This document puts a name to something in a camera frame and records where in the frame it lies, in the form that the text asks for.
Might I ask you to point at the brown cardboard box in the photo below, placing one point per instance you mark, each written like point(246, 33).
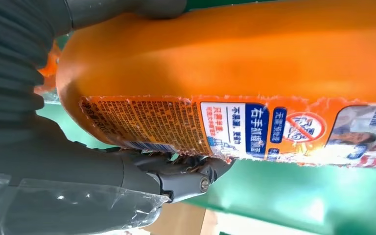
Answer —
point(178, 220)

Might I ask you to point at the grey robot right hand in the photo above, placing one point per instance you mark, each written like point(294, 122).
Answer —
point(61, 181)

